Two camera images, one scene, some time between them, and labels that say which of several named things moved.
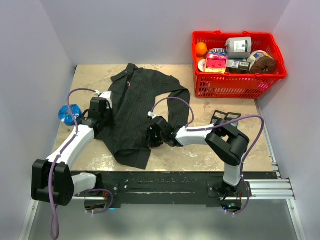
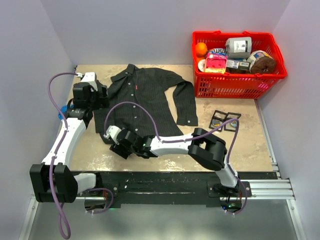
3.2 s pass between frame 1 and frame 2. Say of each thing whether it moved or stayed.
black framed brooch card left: stayed
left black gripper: moved
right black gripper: moved
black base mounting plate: stayed
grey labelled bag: stayed
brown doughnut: stayed
